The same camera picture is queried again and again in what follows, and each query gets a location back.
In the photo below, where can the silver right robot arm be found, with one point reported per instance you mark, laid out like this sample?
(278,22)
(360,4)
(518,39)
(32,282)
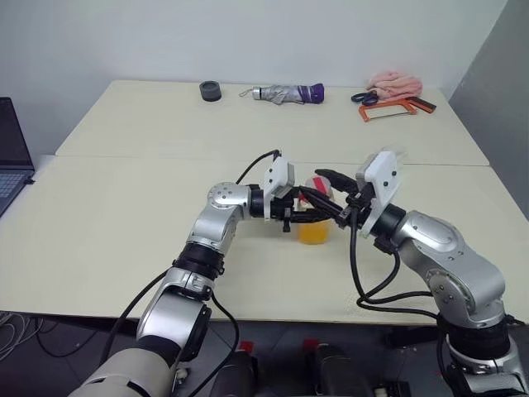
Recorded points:
(446,252)

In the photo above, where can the dark blue scissors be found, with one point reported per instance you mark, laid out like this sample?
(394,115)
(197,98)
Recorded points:
(365,97)

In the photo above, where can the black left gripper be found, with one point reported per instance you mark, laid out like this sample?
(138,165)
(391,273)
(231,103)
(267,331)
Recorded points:
(288,215)

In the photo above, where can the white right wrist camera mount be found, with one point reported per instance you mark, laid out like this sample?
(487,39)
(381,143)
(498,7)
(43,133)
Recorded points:
(386,173)

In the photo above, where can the red tab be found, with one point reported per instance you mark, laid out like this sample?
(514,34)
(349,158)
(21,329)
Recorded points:
(246,346)

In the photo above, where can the dark laptop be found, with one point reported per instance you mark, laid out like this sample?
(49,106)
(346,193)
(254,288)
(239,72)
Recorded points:
(12,178)

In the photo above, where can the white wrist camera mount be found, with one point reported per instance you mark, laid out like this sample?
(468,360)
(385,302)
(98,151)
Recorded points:
(386,173)
(277,173)

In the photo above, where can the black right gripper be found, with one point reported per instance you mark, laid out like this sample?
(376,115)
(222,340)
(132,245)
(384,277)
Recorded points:
(359,202)

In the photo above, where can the dark rounded shape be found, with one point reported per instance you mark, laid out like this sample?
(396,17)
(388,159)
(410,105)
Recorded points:
(335,372)
(237,376)

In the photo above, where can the folded silver purple umbrella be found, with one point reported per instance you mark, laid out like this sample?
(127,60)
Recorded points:
(285,94)

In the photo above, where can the clear bottle with orange drink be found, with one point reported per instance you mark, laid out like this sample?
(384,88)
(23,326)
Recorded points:
(314,233)

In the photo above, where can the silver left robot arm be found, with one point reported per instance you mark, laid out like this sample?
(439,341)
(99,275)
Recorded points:
(215,223)

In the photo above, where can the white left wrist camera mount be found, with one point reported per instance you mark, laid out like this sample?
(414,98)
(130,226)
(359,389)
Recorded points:
(277,173)

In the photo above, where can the pink towel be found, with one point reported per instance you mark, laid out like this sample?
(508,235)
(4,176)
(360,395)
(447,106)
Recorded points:
(396,82)

